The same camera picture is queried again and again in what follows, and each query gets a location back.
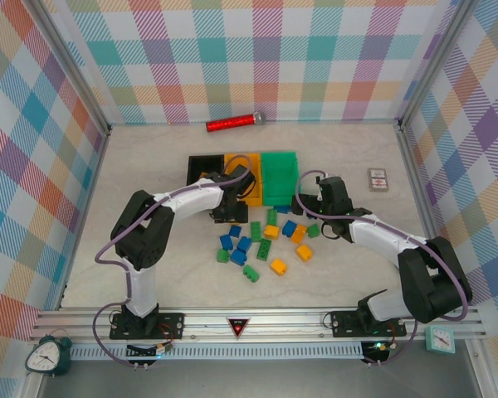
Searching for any yellow plastic bin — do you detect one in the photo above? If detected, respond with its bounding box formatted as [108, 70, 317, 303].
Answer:
[223, 152, 265, 207]

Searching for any green plastic bin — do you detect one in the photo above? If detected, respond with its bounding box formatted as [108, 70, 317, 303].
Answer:
[260, 151, 302, 207]

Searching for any black plastic bin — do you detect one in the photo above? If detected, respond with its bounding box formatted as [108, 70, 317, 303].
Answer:
[185, 154, 227, 196]

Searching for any small card deck box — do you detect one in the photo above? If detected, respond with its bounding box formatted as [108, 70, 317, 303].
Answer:
[367, 167, 390, 192]

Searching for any red glitter tube silver cap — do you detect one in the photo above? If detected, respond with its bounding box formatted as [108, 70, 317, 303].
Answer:
[206, 110, 266, 133]

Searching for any red triangle emblem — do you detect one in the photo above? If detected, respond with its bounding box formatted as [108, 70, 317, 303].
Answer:
[226, 317, 251, 339]

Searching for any small black controller board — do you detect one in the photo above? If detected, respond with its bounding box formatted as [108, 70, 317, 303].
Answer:
[126, 342, 175, 360]
[360, 339, 399, 366]

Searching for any mint square clock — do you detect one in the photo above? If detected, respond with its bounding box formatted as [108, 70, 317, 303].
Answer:
[423, 325, 457, 354]

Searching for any dark green alarm clock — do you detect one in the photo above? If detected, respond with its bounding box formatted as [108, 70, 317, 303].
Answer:
[24, 329, 72, 377]

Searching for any aluminium side rail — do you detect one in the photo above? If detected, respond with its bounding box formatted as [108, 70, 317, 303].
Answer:
[396, 122, 457, 308]
[56, 128, 111, 312]

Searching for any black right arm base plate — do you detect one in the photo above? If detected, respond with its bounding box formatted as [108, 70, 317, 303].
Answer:
[329, 309, 408, 338]

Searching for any long aluminium base rail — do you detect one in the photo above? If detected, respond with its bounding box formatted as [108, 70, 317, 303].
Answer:
[29, 305, 485, 345]

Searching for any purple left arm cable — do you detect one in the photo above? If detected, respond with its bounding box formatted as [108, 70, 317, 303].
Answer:
[91, 154, 258, 371]

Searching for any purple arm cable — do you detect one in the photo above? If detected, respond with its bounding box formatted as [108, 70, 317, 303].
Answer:
[91, 154, 258, 371]
[294, 168, 475, 369]

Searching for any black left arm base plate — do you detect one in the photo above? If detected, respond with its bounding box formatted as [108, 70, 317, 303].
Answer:
[109, 311, 186, 342]

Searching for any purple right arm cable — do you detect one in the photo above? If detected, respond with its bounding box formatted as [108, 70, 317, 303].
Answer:
[294, 168, 475, 369]

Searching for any slotted white cable duct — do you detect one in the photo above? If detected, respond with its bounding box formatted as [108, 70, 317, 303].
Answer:
[68, 342, 364, 362]

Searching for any aluminium frame post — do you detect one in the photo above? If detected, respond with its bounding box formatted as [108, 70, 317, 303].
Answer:
[396, 0, 482, 129]
[32, 0, 112, 136]

